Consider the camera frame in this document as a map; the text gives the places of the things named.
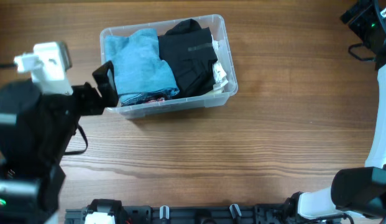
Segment blue jeans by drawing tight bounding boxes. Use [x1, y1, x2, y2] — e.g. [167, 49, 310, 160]
[104, 29, 180, 106]

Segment plaid shirt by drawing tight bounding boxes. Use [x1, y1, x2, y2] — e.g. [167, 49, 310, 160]
[145, 97, 166, 103]

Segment clear plastic storage container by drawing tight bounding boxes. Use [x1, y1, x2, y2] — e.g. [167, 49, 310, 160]
[99, 14, 238, 120]

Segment black garment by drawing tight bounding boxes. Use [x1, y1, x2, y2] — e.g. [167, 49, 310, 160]
[159, 19, 218, 98]

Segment white printed t-shirt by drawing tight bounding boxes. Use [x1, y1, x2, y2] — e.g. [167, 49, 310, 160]
[212, 39, 229, 92]

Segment cream cloth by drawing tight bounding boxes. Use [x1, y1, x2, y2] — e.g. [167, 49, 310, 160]
[204, 89, 224, 96]

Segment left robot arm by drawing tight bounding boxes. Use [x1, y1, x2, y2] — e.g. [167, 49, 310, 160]
[0, 61, 118, 223]

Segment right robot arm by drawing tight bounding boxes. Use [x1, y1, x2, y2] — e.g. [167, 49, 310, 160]
[277, 0, 386, 223]

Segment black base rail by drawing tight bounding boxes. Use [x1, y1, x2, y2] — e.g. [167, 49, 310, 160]
[64, 199, 305, 224]

